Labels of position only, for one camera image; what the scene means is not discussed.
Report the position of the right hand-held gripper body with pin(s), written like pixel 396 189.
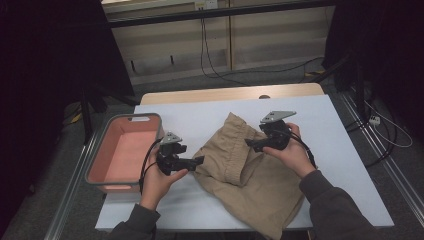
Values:
pixel 276 116

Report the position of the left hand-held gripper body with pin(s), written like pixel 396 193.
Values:
pixel 170 137

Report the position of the pink basket with grey rim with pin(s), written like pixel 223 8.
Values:
pixel 130 156

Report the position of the person's right hand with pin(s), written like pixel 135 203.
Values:
pixel 295 156

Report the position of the person's left hand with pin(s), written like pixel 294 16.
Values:
pixel 155 186

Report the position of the beige wooden cabinet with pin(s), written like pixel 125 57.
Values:
pixel 273 36

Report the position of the black tripod stand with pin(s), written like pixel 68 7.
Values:
pixel 87 123

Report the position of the black metal stand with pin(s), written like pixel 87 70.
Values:
pixel 359 90

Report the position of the white power strip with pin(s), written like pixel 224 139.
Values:
pixel 374 120

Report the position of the black horizontal bar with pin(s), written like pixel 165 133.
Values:
pixel 216 12

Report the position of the black curtain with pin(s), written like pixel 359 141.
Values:
pixel 393 50
pixel 40 66

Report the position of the aluminium floor rail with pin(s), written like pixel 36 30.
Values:
pixel 66 200
pixel 400 180

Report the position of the white wall socket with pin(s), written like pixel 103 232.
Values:
pixel 210 4

